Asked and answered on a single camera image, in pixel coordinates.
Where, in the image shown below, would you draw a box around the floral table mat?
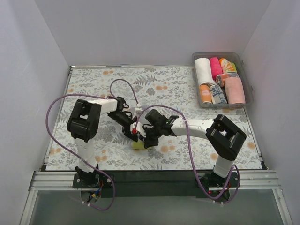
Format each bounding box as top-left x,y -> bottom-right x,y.
46,67 -> 262,171

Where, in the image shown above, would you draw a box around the orange cartoon rolled towel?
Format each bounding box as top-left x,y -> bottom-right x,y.
219,58 -> 237,74

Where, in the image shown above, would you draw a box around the light pink rolled towel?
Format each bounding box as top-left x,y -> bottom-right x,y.
225,77 -> 246,104

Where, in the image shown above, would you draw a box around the small patterned rolled towel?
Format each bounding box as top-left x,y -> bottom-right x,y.
215,73 -> 239,87

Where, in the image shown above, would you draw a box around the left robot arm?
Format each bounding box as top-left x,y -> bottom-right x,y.
67,97 -> 138,188

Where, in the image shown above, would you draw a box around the white rolled towel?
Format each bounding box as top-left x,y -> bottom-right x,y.
195,58 -> 216,85

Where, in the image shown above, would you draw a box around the blue patterned towel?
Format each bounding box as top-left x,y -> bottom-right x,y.
209,84 -> 227,104

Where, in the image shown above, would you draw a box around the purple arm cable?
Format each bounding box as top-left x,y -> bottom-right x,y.
45,79 -> 141,210
135,105 -> 241,205

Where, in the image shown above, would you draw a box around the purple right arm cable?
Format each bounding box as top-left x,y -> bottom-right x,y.
135,105 -> 241,205

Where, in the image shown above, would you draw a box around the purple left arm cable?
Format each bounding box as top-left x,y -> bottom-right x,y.
45,79 -> 141,210

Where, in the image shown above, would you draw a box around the aluminium frame rail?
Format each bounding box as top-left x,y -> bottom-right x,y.
30,170 -> 281,190

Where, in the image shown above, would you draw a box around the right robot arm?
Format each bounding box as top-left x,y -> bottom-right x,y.
141,109 -> 247,186

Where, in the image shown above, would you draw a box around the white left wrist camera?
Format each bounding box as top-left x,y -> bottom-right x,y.
132,106 -> 143,115

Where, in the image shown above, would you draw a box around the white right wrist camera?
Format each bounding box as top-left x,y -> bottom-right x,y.
130,122 -> 146,138

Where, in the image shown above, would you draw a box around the yellow and grey cloths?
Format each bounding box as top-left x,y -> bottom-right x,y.
131,141 -> 154,150

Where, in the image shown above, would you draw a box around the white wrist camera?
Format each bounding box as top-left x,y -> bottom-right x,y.
130,122 -> 146,138
132,106 -> 143,115

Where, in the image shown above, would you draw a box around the clear plastic bin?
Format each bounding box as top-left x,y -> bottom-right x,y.
192,52 -> 254,109

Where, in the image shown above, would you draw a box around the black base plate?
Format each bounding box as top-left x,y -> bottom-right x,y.
88,170 -> 225,198

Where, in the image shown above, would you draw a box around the hot pink rolled towel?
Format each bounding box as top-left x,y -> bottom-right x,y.
209,57 -> 223,80

